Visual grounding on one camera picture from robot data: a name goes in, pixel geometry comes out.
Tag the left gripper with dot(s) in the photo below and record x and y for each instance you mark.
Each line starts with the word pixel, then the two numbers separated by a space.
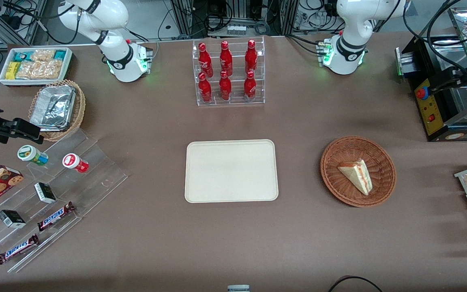
pixel 457 78

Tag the triangular sandwich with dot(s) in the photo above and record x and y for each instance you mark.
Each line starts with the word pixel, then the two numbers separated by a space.
pixel 357 174

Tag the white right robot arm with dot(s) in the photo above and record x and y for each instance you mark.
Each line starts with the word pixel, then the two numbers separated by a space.
pixel 116 48

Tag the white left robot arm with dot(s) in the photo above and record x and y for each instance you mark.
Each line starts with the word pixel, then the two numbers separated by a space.
pixel 349 44

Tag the light wicker basket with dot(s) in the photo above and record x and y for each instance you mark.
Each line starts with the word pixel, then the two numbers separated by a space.
pixel 78 109

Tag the round brown wicker basket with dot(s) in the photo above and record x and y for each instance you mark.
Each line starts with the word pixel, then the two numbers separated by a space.
pixel 339 178

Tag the beige rectangular serving tray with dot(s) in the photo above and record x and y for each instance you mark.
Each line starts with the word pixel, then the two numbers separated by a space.
pixel 231 170

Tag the red emergency stop button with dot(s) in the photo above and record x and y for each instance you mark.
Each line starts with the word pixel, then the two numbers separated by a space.
pixel 421 93

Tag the green lidded yogurt cup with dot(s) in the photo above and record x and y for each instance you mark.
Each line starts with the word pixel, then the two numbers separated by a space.
pixel 31 154

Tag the black food warmer cabinet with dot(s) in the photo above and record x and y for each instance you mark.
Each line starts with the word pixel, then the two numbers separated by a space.
pixel 434 117

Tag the aluminium foil container stack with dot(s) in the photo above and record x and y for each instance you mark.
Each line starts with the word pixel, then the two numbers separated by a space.
pixel 53 107

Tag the white rectangular snack bin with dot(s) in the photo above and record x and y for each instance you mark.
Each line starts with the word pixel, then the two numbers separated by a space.
pixel 35 82

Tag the red lidded yogurt cup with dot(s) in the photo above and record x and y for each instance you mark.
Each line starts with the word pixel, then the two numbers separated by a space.
pixel 73 162

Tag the yellow snack packet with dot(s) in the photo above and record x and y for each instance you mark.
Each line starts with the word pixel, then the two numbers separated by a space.
pixel 11 70

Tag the large clear cracker bag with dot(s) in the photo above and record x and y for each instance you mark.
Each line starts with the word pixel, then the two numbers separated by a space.
pixel 39 69

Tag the small black carton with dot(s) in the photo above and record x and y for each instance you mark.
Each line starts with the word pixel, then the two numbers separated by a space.
pixel 45 193
pixel 11 219

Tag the teal snack packet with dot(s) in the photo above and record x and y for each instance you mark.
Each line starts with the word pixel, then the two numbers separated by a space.
pixel 21 56
pixel 60 54

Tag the small clear cracker bag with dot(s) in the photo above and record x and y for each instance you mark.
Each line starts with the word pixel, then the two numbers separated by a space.
pixel 43 55

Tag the clear acrylic stepped display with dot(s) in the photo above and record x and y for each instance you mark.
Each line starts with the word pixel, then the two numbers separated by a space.
pixel 95 178

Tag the snickers chocolate bar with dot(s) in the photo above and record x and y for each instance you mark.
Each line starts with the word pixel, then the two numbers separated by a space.
pixel 16 249
pixel 55 216

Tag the red cola bottle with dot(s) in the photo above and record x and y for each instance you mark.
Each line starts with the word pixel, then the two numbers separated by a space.
pixel 249 87
pixel 205 61
pixel 225 88
pixel 251 57
pixel 205 90
pixel 226 59

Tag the clear acrylic bottle rack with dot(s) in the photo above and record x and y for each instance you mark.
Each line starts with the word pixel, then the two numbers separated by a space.
pixel 237 97

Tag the white power strip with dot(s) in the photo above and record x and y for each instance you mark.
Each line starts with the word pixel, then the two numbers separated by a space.
pixel 236 29

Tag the small grey device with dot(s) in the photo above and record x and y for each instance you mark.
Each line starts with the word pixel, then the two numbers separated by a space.
pixel 238 288

